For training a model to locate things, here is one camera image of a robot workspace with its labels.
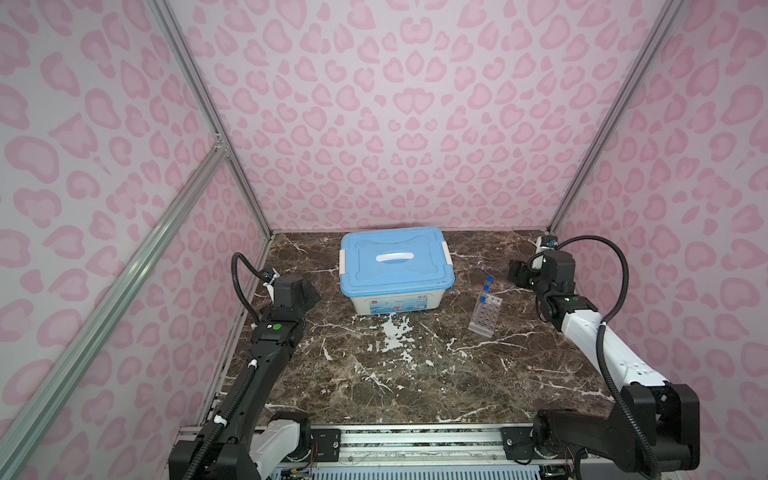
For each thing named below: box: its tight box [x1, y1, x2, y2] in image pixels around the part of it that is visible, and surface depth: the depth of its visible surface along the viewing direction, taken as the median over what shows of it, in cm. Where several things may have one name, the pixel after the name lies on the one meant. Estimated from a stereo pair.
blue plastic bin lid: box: [339, 226, 455, 297], surface depth 90 cm
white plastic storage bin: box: [349, 291, 446, 315], surface depth 94 cm
